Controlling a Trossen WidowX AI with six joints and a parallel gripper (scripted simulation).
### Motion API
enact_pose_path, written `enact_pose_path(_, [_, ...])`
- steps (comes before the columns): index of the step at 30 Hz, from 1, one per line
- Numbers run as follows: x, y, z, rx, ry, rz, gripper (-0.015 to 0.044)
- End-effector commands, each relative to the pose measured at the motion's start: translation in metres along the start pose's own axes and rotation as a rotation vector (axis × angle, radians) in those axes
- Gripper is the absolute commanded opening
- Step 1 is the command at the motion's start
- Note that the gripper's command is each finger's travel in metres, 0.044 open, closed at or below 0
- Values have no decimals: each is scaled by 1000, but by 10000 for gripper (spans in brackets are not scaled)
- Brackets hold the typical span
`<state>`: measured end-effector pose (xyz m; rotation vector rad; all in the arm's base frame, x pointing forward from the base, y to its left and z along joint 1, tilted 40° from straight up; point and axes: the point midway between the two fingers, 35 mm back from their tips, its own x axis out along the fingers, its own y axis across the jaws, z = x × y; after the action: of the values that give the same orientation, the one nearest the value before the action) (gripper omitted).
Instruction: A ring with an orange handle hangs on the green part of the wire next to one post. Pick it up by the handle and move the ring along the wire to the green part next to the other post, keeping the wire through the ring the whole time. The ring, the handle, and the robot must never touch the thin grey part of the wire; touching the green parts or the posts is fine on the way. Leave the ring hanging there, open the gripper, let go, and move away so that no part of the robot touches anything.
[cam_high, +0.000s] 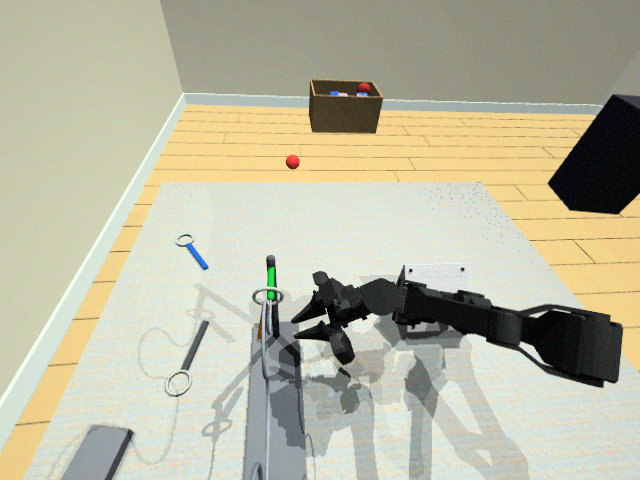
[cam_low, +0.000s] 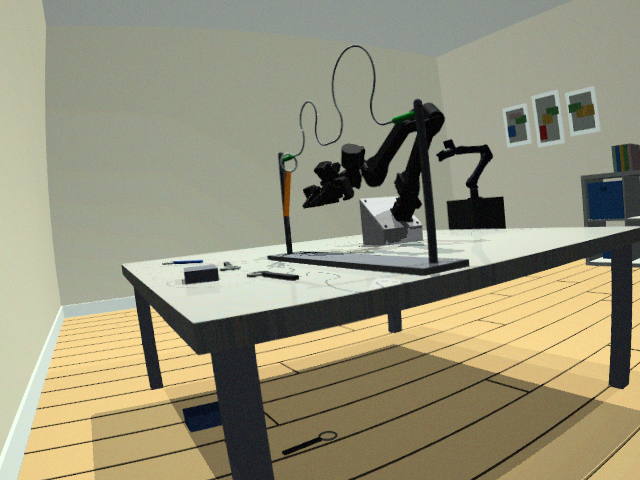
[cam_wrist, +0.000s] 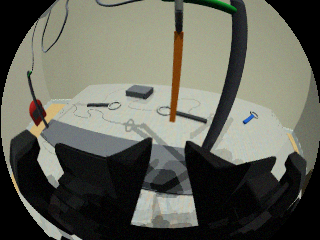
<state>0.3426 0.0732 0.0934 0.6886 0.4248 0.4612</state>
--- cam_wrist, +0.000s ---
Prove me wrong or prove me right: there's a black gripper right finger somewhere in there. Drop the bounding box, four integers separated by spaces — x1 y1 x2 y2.
184 141 276 225

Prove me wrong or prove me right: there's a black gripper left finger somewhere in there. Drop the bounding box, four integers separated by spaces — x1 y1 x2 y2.
55 137 153 224

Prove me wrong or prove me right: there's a grey wire loop rig on posts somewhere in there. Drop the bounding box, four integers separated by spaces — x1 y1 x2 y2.
27 0 248 196

